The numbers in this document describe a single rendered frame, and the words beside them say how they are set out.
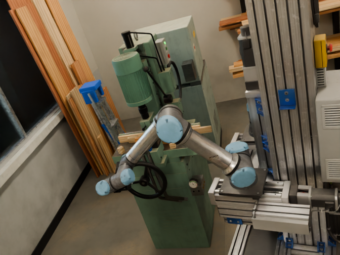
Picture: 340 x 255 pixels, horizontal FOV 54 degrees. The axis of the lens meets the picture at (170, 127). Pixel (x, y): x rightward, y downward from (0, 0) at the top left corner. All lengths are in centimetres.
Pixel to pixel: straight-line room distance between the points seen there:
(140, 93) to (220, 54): 252
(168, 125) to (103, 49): 340
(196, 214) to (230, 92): 255
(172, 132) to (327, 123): 71
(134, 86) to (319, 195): 118
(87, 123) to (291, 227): 247
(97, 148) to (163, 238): 148
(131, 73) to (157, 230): 123
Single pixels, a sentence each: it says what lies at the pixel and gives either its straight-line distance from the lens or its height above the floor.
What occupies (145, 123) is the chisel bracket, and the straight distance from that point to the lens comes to 220.
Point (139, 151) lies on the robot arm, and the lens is 170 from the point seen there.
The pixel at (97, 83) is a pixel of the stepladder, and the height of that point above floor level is 115.
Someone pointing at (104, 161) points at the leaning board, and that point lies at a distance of 383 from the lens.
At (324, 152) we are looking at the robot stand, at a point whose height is 95.
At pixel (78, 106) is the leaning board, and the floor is 87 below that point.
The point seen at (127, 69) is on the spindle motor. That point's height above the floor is 145.
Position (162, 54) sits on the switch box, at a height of 139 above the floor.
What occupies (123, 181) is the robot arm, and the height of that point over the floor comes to 108.
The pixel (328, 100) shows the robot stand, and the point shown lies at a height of 123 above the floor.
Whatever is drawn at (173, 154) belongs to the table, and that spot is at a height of 86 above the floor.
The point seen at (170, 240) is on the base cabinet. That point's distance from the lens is 269.
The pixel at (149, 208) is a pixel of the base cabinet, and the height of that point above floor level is 42.
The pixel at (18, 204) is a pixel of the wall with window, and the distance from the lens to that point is 315.
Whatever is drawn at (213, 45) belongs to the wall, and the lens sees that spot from 445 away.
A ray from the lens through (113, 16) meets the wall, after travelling 458.
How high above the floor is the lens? 197
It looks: 27 degrees down
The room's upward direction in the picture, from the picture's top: 17 degrees counter-clockwise
